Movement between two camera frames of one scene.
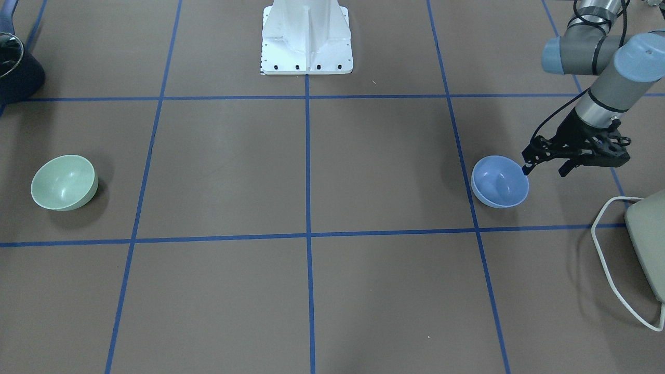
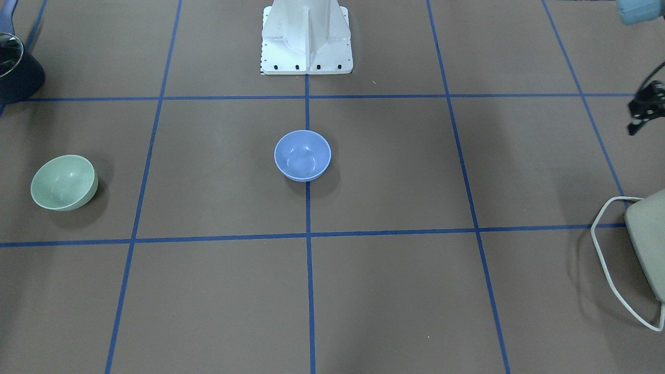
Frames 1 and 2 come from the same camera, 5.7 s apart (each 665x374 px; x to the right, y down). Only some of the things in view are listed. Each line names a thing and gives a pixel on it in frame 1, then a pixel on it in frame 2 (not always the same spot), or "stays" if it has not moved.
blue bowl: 500,182 → 302,155
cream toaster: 645,220 stays
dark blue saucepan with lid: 22,76 stays
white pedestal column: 302,37 stays
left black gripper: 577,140 → 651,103
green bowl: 65,183 stays
